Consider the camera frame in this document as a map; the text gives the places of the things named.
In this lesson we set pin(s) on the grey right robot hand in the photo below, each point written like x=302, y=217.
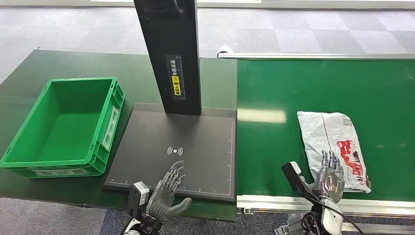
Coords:
x=329, y=183

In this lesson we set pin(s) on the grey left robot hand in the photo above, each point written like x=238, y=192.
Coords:
x=162, y=202

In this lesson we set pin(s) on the white plastic package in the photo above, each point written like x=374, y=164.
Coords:
x=327, y=133

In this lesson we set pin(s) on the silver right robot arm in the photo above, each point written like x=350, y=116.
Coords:
x=330, y=219

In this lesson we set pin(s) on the black weighing device with column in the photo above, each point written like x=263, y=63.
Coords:
x=194, y=139

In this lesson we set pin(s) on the green plastic crate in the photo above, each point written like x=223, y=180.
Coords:
x=69, y=129

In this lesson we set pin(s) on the black and yellow label sticker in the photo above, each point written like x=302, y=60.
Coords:
x=176, y=85

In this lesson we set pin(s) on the white conveyor end cap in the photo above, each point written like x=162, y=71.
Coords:
x=224, y=50

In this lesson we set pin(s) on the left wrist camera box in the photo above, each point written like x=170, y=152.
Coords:
x=137, y=196

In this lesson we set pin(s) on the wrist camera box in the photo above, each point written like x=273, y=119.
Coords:
x=291, y=173
x=137, y=196

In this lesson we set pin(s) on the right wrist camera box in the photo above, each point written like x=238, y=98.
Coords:
x=291, y=173

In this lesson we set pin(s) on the grey metal conveyor bracket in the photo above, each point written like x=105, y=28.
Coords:
x=288, y=227

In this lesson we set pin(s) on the green conveyor belt, aluminium frame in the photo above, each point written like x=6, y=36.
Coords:
x=324, y=87

